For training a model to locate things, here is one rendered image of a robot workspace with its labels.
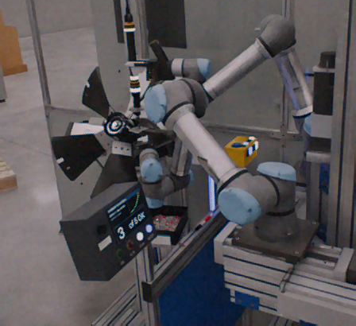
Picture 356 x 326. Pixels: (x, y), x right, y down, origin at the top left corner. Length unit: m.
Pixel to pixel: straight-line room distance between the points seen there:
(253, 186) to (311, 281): 0.34
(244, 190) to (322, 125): 0.41
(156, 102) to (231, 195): 0.39
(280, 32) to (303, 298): 0.92
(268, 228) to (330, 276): 0.23
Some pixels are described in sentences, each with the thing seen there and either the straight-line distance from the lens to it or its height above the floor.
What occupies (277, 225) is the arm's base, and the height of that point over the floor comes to 1.10.
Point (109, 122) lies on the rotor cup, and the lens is 2.21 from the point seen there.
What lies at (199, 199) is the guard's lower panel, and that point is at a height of 0.49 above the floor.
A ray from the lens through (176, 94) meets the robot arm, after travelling 1.57.
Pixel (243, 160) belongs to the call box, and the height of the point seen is 1.02.
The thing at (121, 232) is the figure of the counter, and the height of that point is 1.16.
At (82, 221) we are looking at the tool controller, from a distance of 1.34.
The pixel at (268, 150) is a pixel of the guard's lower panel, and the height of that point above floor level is 0.88.
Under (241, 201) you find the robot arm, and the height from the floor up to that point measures 1.23.
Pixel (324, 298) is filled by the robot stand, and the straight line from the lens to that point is 1.53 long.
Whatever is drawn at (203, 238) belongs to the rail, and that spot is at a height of 0.82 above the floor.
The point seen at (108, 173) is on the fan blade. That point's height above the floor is 1.04.
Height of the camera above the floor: 1.88
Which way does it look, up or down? 21 degrees down
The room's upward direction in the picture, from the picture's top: 4 degrees counter-clockwise
